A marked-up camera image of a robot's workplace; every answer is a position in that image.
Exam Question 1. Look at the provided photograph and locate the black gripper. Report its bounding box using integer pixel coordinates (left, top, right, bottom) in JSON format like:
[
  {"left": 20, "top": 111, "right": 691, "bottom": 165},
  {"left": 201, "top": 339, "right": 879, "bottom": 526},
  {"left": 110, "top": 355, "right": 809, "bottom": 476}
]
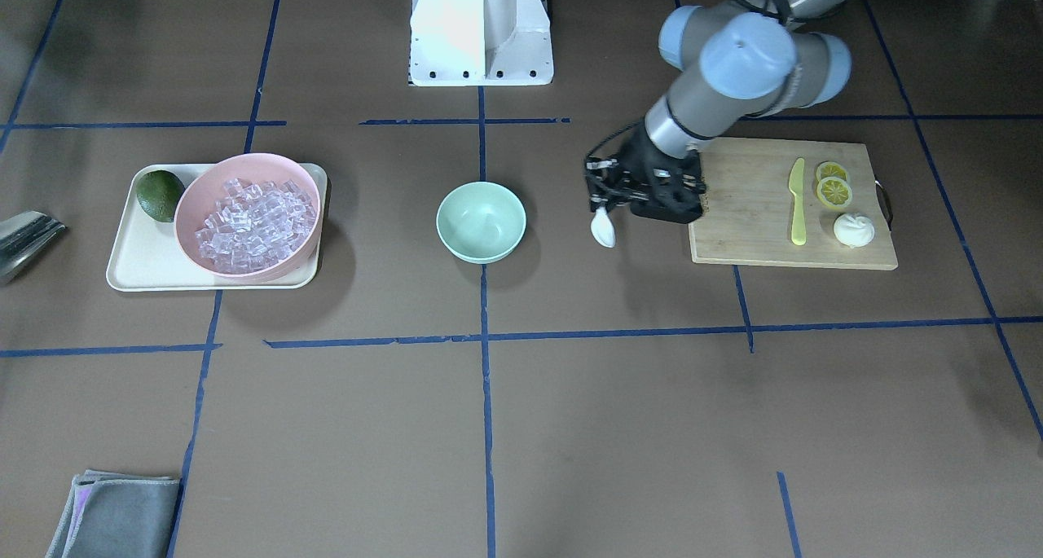
[{"left": 583, "top": 126, "right": 707, "bottom": 223}]

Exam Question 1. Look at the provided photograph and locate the wooden cutting board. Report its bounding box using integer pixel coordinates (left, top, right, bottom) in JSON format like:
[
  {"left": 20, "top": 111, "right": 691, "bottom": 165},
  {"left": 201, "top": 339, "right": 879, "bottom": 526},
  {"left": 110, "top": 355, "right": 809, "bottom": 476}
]
[{"left": 689, "top": 138, "right": 898, "bottom": 270}]

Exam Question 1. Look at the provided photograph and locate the pink bowl of ice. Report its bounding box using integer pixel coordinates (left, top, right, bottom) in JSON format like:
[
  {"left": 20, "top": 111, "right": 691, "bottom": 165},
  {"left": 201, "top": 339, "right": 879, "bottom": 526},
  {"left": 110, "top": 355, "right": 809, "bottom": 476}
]
[{"left": 173, "top": 153, "right": 328, "bottom": 283}]

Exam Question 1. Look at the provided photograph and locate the white plastic spoon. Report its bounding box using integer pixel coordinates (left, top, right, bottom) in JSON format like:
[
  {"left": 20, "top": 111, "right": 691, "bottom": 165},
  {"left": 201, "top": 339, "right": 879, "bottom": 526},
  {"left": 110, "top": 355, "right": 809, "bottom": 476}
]
[{"left": 590, "top": 205, "right": 616, "bottom": 248}]

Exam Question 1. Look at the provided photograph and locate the folded grey cloth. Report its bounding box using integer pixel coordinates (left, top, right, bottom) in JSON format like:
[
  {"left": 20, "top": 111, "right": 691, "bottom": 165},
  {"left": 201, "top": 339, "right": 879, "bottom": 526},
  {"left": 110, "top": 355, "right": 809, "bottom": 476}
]
[{"left": 45, "top": 469, "right": 180, "bottom": 557}]

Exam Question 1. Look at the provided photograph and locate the green bowl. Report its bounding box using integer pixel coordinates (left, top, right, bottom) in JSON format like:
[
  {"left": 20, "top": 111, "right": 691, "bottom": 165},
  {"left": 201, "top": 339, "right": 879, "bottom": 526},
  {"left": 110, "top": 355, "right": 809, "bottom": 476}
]
[{"left": 435, "top": 181, "right": 528, "bottom": 265}]

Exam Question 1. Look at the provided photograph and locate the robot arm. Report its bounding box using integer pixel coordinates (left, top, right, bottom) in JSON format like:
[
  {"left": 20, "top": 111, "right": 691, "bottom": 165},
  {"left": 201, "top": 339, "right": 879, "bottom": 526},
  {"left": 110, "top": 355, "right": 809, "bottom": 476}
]
[{"left": 583, "top": 0, "right": 852, "bottom": 231}]

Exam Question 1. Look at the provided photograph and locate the beige plastic tray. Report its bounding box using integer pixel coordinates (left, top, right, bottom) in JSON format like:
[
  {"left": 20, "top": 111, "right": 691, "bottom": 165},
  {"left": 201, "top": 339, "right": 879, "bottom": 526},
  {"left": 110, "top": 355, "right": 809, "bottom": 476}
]
[{"left": 107, "top": 162, "right": 323, "bottom": 292}]

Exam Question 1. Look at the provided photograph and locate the metal ice scoop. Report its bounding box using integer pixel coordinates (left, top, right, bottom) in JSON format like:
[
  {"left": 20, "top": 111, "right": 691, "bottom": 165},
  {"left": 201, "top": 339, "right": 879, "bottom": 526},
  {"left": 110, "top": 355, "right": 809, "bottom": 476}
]
[{"left": 1, "top": 210, "right": 68, "bottom": 286}]

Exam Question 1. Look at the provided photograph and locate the yellow plastic knife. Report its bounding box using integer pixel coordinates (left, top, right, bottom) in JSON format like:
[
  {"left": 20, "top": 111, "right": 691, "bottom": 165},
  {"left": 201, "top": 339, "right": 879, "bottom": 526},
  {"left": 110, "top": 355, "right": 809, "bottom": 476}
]
[{"left": 787, "top": 157, "right": 808, "bottom": 246}]

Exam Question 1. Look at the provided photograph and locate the white camera pole base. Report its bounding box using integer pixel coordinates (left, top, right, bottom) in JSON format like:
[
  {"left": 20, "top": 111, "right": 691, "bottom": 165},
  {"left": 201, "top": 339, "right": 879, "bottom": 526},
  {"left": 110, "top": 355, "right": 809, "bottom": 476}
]
[{"left": 407, "top": 0, "right": 555, "bottom": 87}]

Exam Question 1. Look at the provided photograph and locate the lemon slice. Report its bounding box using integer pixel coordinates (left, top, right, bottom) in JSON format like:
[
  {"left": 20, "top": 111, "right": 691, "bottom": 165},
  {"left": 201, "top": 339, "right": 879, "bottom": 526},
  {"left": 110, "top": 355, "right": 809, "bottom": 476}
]
[
  {"left": 815, "top": 176, "right": 853, "bottom": 210},
  {"left": 815, "top": 161, "right": 849, "bottom": 181}
]

